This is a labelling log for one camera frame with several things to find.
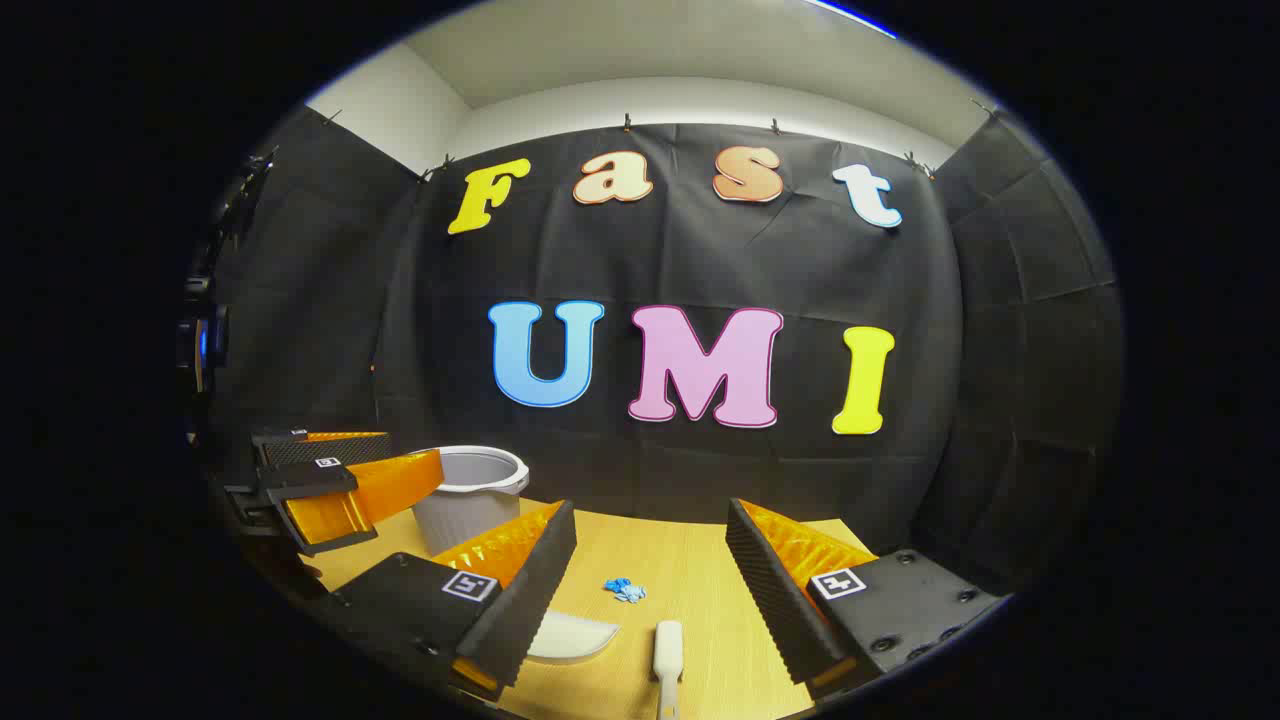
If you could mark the dark blue paper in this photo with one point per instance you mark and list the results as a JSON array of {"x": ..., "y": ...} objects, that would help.
[{"x": 615, "y": 584}]

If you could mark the white dustpan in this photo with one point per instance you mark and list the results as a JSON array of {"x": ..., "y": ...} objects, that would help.
[{"x": 570, "y": 640}]

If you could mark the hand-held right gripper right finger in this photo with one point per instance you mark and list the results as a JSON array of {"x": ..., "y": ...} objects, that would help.
[{"x": 775, "y": 590}]

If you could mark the small white broom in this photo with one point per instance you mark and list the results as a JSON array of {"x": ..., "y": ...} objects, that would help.
[{"x": 668, "y": 655}]

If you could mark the wooden desktop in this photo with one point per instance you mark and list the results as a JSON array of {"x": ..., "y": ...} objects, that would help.
[{"x": 690, "y": 560}]

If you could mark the white ribbed garbage bin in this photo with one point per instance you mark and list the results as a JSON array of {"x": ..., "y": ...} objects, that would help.
[{"x": 470, "y": 500}]

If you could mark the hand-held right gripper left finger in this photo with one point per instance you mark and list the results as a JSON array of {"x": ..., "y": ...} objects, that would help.
[{"x": 520, "y": 600}]

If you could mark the light blue paper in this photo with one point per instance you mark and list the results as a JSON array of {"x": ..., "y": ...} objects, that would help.
[{"x": 632, "y": 595}]

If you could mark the black device with blue light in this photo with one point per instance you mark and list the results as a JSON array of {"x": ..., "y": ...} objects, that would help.
[{"x": 205, "y": 345}]

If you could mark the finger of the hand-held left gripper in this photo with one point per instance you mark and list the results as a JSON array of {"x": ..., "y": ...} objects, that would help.
[
  {"x": 330, "y": 452},
  {"x": 370, "y": 495}
]

